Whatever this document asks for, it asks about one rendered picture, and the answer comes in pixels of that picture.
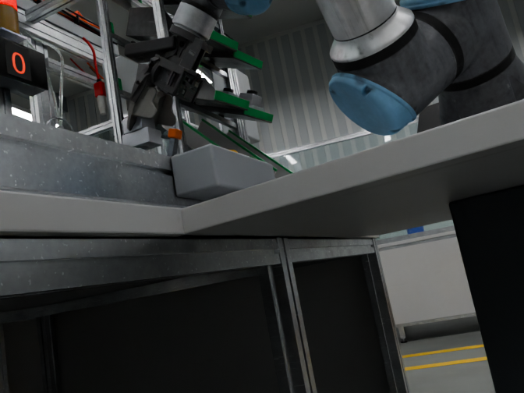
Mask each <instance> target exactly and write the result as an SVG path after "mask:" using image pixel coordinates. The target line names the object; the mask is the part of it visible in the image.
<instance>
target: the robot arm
mask: <svg viewBox="0 0 524 393"><path fill-rule="evenodd" d="M315 1H316V3H317V5H318V7H319V9H320V11H321V13H322V15H323V17H324V19H325V21H326V23H327V25H328V27H329V29H330V31H331V33H332V35H333V37H334V41H333V44H332V46H331V50H330V56H331V60H332V62H333V63H334V65H335V67H336V69H337V71H338V73H336V74H334V75H333V76H332V78H331V80H330V82H329V92H330V95H331V97H332V99H333V101H334V102H335V103H336V105H337V106H338V107H339V109H340V110H341V111H342V112H343V113H344V114H345V115H346V116H347V117H348V118H349V119H351V120H352V121H353V122H354V123H355V124H357V125H358V126H360V127H362V128H363V129H365V130H367V131H369V132H371V133H374V134H377V135H381V136H390V135H394V134H396V133H398V132H399V131H400V130H401V129H403V128H404V127H405V126H406V125H408V124H409V123H410V122H413V121H414V120H415V119H416V117H417V115H418V114H419V113H420V112H421V111H422V110H423V109H424V108H425V107H426V106H427V105H428V104H429V103H431V102H432V101H433V100H434V99H435V98H436V97H437V96H438V100H439V114H440V122H441V125H445V124H448V123H450V122H454V121H457V120H460V119H464V118H467V117H470V116H472V115H476V114H479V113H482V112H486V111H489V110H491V109H494V108H498V107H501V106H504V105H507V104H511V103H513V102H516V101H521V100H523V99H524V63H523V62H522V61H521V60H520V59H519V57H518V56H517V55H516V53H515V49H514V48H513V45H512V41H511V38H510V36H509V33H508V29H507V27H506V25H505V21H504V18H503V16H502V13H501V10H500V7H499V4H498V2H497V0H400V2H399V4H400V6H398V5H396V4H395V0H315ZM271 2H272V0H182V1H181V2H180V4H179V7H178V9H177V11H176V13H175V16H174V18H173V20H172V22H173V23H174V25H173V24H172V26H171V28H170V30H169V31H170V32H171V33H172V34H174V35H175V36H177V37H175V36H170V37H162V38H157V39H153V40H148V41H141V42H136V43H132V44H126V45H125V56H126V57H127V58H130V59H132V60H133V61H134V62H136V63H145V62H149V63H148V64H147V65H145V67H144V69H143V70H142V71H141V73H140V74H139V76H138V77H137V78H136V81H135V83H134V85H133V90H132V93H131V95H130V103H129V109H128V118H127V129H128V130H129V131H131V129H132V128H133V126H134V124H135V123H136V118H137V117H141V118H145V119H152V118H153V119H154V124H155V128H156V126H157V125H158V124H161V125H165V126H174V125H175V123H176V117H175V115H174V113H173V112H172V104H173V96H176V97H178V98H180V99H181V100H183V101H187V102H189V103H190V102H192V103H194V101H195V99H196V97H197V95H198V93H199V91H200V88H201V86H202V84H203V82H204V80H205V79H204V78H202V72H201V74H199V72H200V70H199V69H198V68H199V65H200V63H201V61H202V59H203V57H204V54H205V52H206V53H208V54H211V52H212V50H213V47H212V46H210V45H208V44H207V42H205V41H209V39H210V36H211V34H212V32H213V30H214V27H215V25H216V23H217V21H218V19H219V17H220V15H221V13H222V11H223V9H224V10H227V11H230V12H234V13H236V14H239V15H244V16H248V15H251V16H256V15H260V14H261V13H263V12H265V11H266V10H267V9H268V8H269V7H270V4H271ZM197 70H198V73H197ZM155 86H157V89H158V90H160V92H159V93H157V90H156V88H154V87H155ZM197 88H198V89H197Z"/></svg>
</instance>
